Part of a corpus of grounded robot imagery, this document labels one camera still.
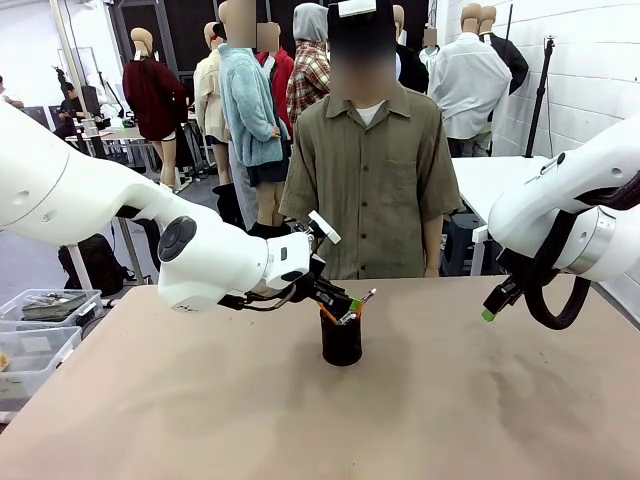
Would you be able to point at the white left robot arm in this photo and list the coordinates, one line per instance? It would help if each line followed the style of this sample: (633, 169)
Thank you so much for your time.
(125, 215)

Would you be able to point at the black backpack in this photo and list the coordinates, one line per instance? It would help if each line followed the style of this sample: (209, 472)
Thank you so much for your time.
(92, 265)

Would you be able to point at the mannequin in white shirt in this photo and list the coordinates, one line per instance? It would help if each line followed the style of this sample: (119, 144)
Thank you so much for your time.
(467, 85)

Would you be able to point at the mannequin in plaid hoodie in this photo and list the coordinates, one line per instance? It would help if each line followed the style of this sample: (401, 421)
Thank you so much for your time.
(309, 75)

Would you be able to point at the black tripod stand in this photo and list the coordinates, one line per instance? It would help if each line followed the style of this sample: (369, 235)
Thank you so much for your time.
(541, 95)

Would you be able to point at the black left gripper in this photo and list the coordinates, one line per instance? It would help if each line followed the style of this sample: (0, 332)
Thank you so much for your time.
(320, 290)

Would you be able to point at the white side table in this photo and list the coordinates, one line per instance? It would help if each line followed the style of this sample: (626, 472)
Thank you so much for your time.
(495, 175)

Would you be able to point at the black stool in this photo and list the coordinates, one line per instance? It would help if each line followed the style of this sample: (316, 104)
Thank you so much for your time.
(457, 245)

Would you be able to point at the mannequin in red jacket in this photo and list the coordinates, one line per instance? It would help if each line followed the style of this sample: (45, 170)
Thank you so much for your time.
(280, 85)

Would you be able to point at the person in olive shirt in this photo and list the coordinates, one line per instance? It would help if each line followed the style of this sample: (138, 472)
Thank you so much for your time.
(370, 190)

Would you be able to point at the clear plastic bin with dark tray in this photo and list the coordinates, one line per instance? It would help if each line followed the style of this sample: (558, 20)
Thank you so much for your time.
(30, 312)

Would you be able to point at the white structural pole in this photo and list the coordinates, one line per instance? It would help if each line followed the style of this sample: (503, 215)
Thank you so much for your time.
(67, 60)

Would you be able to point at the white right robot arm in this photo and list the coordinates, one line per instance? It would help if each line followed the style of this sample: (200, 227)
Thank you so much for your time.
(565, 200)

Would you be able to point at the mannequin in black coat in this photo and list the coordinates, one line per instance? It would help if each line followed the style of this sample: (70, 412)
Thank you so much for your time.
(515, 65)

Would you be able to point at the mannequin in cream shirt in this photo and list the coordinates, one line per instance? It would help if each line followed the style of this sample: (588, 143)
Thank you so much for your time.
(209, 95)

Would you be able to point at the white grey pen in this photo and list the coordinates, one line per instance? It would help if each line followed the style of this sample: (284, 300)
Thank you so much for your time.
(348, 318)

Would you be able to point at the mannequin in black jacket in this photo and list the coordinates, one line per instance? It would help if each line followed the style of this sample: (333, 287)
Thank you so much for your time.
(411, 65)

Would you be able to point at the clear plastic storage bins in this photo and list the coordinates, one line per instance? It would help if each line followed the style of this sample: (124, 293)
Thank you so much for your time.
(35, 360)

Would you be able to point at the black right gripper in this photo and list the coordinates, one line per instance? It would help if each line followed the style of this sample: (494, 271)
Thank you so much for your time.
(515, 272)

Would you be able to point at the orange pencil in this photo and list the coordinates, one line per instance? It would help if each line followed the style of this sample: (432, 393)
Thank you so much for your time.
(327, 312)

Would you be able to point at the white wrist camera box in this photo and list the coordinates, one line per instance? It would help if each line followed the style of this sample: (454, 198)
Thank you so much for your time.
(324, 227)

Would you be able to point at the seated person in black clothes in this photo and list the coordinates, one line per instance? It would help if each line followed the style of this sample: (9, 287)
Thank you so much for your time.
(70, 110)

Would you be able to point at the dark cylindrical pen holder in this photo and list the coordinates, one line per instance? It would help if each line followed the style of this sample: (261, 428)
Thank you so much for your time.
(341, 340)

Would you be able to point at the mannequin in maroon sweater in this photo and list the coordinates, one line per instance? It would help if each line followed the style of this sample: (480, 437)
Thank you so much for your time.
(152, 100)

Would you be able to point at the dark tray of parts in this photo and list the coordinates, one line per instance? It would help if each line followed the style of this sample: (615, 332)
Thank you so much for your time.
(52, 305)

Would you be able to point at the mannequin in light blue fleece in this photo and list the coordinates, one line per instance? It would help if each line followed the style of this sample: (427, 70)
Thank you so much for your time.
(247, 110)

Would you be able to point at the person's left forearm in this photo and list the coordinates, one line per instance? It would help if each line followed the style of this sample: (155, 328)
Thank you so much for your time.
(433, 245)

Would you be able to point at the background work table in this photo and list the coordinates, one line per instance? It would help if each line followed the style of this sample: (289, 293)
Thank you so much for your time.
(117, 136)

